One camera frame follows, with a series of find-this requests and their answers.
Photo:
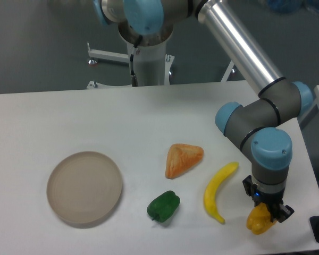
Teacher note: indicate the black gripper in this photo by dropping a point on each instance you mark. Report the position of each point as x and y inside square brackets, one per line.
[271, 195]

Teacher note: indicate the yellow bell pepper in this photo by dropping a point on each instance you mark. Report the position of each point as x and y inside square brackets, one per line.
[259, 220]

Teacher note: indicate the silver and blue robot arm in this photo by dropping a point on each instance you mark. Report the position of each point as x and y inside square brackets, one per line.
[253, 129]

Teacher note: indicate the green bell pepper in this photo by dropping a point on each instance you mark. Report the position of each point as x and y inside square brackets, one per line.
[163, 207]

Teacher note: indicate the beige round plate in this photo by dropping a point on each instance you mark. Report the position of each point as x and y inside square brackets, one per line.
[84, 189]

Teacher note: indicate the yellow banana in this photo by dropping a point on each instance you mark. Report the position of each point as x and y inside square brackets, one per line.
[212, 188]

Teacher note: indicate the orange triangular bread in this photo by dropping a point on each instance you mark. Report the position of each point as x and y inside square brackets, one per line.
[181, 158]

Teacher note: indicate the blue object top right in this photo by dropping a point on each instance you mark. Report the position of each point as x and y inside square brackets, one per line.
[285, 7]

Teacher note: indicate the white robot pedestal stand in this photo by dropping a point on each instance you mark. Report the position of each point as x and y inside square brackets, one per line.
[185, 53]

